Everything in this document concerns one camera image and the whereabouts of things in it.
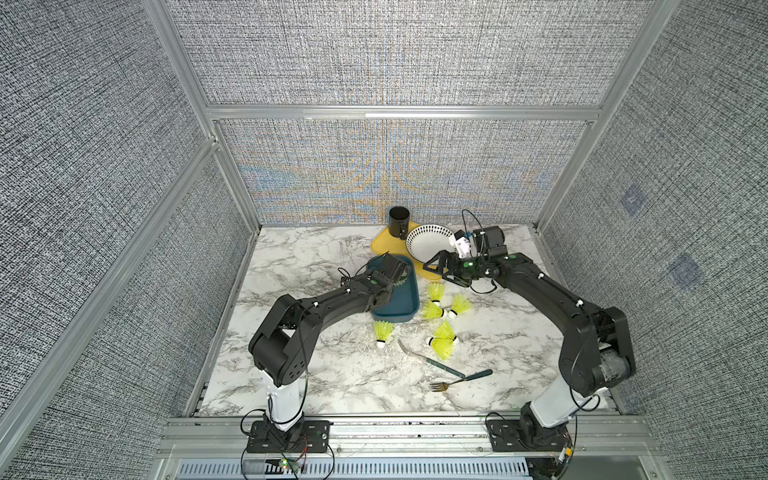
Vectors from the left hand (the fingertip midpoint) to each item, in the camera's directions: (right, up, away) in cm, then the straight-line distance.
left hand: (395, 272), depth 93 cm
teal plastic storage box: (+4, -10, +8) cm, 13 cm away
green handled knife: (+10, -25, -7) cm, 28 cm away
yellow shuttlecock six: (+14, -20, -5) cm, 25 cm away
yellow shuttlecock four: (-4, -17, -5) cm, 18 cm away
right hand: (+11, +3, -8) cm, 13 cm away
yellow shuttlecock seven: (+20, -11, +1) cm, 23 cm away
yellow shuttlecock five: (+11, -12, +1) cm, 17 cm away
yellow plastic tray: (-3, +10, +23) cm, 25 cm away
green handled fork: (+12, -30, -12) cm, 35 cm away
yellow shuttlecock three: (+13, -6, +5) cm, 16 cm away
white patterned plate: (+12, +11, +15) cm, 21 cm away
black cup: (+2, +18, +18) cm, 25 cm away
